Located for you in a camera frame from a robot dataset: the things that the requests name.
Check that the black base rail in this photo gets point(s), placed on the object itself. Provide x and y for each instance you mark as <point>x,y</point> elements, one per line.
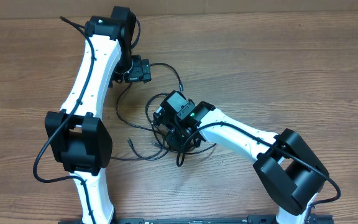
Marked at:
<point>251,219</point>

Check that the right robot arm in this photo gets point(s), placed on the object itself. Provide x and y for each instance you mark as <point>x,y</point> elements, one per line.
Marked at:
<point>289,170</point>

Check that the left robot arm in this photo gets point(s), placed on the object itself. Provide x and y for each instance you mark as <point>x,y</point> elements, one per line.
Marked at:
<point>76,133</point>

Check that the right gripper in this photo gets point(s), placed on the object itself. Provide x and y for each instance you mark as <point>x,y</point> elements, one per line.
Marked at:
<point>172,139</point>

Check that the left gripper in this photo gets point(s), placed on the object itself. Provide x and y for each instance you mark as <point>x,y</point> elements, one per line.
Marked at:
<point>142,70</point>

